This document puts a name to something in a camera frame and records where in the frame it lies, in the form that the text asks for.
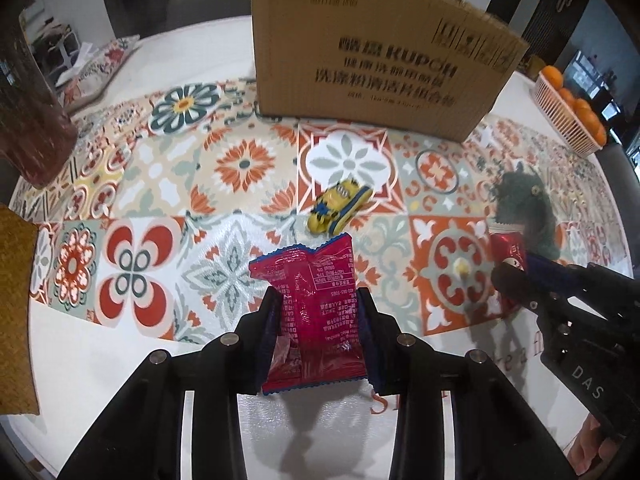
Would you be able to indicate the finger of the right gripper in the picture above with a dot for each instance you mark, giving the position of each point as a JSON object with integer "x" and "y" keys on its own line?
{"x": 517, "y": 285}
{"x": 593, "y": 284}

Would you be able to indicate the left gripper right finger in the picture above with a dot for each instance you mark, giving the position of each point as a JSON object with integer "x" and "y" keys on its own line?
{"x": 496, "y": 434}

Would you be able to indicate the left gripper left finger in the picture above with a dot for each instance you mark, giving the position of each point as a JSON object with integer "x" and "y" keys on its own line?
{"x": 138, "y": 434}

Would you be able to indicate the red candy packet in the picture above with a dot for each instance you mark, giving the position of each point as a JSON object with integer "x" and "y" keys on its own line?
{"x": 507, "y": 244}

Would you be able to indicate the green fuzzy glove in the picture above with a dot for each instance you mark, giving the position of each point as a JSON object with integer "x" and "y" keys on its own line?
{"x": 522, "y": 200}

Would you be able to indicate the yellow minion pouch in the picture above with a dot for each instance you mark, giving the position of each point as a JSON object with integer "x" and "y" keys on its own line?
{"x": 336, "y": 206}

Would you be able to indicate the magenta snack packet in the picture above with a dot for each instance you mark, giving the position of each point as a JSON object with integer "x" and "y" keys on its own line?
{"x": 317, "y": 340}

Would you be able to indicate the person's right hand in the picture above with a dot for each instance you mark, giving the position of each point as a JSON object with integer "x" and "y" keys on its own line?
{"x": 594, "y": 455}

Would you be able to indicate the grey chair far right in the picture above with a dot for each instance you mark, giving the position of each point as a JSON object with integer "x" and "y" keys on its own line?
{"x": 622, "y": 180}

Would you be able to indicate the orange fruit front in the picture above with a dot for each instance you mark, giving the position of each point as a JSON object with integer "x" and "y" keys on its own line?
{"x": 598, "y": 133}

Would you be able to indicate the orange fruit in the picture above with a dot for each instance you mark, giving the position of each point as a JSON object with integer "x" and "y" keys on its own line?
{"x": 581, "y": 106}
{"x": 598, "y": 133}
{"x": 553, "y": 76}

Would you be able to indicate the white fruit basket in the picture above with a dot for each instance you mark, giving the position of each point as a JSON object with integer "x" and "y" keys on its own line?
{"x": 562, "y": 119}

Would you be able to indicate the orange fruit middle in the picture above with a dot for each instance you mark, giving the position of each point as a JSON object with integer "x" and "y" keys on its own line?
{"x": 581, "y": 106}

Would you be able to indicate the tv screen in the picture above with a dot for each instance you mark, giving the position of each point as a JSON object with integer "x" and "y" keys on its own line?
{"x": 587, "y": 83}

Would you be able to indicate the orange fruit top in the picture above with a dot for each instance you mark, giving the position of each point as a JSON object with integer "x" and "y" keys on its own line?
{"x": 553, "y": 76}

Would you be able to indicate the woven yellow placemat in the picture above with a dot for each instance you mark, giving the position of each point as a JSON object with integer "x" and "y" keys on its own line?
{"x": 17, "y": 240}

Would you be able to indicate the patterned tablecloth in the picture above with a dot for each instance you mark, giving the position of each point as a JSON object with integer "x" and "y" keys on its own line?
{"x": 177, "y": 182}

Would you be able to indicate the brown cardboard box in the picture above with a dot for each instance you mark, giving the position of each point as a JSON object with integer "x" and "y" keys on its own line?
{"x": 428, "y": 66}

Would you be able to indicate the glass vase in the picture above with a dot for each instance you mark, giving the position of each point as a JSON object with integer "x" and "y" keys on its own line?
{"x": 37, "y": 136}

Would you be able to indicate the floral fabric pouch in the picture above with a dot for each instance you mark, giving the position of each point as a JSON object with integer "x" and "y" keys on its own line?
{"x": 94, "y": 69}

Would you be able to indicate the white shoe rack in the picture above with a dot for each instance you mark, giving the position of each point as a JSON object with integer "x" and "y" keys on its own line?
{"x": 55, "y": 50}

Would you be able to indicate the left grey dining chair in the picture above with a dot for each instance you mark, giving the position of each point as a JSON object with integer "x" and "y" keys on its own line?
{"x": 182, "y": 13}

